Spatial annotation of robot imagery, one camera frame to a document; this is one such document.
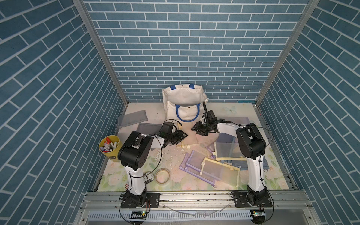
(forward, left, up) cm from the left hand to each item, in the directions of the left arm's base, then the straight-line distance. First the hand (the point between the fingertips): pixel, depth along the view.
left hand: (189, 136), depth 96 cm
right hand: (+6, -4, -1) cm, 7 cm away
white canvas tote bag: (+30, +4, +3) cm, 30 cm away
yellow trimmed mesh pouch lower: (-22, -18, -4) cm, 29 cm away
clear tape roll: (-25, +16, -4) cm, 30 cm away
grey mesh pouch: (+18, +49, -5) cm, 53 cm away
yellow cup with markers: (-11, +47, +8) cm, 49 cm away
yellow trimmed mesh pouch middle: (-10, -26, -1) cm, 28 cm away
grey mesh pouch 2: (+12, +34, -7) cm, 36 cm away
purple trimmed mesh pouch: (-18, -2, -3) cm, 18 cm away
